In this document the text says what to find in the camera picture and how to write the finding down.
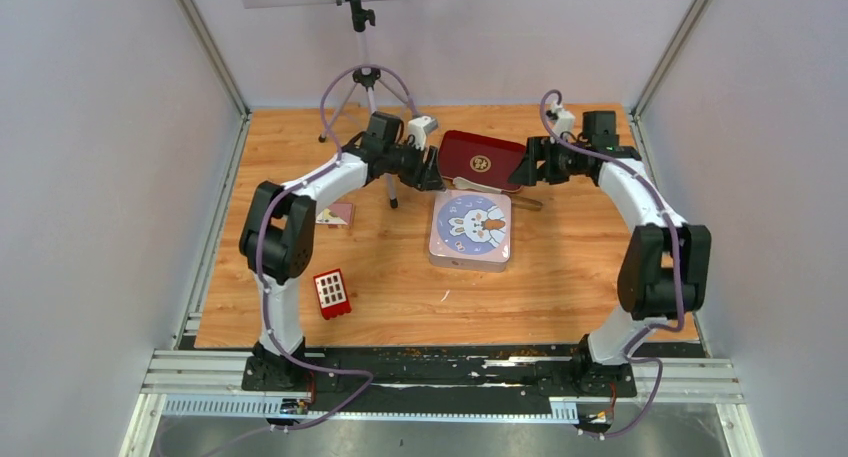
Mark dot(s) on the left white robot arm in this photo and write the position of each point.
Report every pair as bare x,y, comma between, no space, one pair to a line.
278,236

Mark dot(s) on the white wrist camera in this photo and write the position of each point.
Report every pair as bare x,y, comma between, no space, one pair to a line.
563,122
418,129

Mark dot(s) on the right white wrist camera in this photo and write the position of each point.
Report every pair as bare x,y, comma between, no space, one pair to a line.
563,122

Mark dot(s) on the silver compartment tin box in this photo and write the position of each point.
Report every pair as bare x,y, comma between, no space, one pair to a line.
492,262

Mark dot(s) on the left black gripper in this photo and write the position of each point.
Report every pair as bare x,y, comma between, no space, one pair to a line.
425,178

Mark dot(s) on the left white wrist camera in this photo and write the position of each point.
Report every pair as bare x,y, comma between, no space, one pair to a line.
418,129

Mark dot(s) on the grey tripod stand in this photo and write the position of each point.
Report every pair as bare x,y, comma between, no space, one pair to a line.
364,56

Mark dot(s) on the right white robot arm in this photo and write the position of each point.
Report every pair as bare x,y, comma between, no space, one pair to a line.
663,275

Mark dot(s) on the red lacquer tray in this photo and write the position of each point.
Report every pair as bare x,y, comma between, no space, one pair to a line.
480,159

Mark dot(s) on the silver tin lid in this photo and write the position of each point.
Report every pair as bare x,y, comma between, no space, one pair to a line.
470,222

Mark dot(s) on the red small box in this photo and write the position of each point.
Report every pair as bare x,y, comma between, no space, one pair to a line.
332,295

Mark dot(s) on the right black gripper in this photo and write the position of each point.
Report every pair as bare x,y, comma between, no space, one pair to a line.
539,148

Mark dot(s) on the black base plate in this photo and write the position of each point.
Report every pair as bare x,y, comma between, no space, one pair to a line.
492,379

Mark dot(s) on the pink white card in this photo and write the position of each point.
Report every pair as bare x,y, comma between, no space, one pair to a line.
338,214

